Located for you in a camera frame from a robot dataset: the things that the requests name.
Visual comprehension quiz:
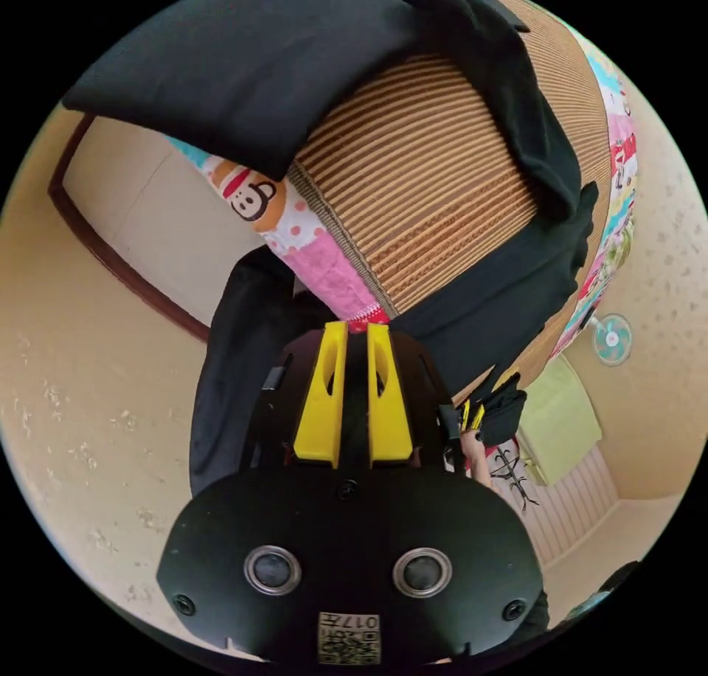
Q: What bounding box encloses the green and white fan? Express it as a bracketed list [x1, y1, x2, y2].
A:
[590, 313, 634, 368]

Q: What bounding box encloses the black long sleeve shirt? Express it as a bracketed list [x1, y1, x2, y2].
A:
[60, 0, 602, 498]

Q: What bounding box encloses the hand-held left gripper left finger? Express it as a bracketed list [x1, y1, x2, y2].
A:
[292, 321, 349, 464]

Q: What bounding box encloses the door with brown frame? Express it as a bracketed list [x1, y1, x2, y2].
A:
[47, 111, 266, 345]

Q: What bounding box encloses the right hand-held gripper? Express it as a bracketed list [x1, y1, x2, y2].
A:
[440, 399, 486, 474]

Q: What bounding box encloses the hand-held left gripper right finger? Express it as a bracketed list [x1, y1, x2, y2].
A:
[367, 323, 414, 463]

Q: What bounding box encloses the light green cupboard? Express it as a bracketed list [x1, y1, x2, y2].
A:
[517, 354, 604, 488]

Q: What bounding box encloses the person's right hand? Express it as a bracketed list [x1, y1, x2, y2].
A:
[462, 429, 494, 490]

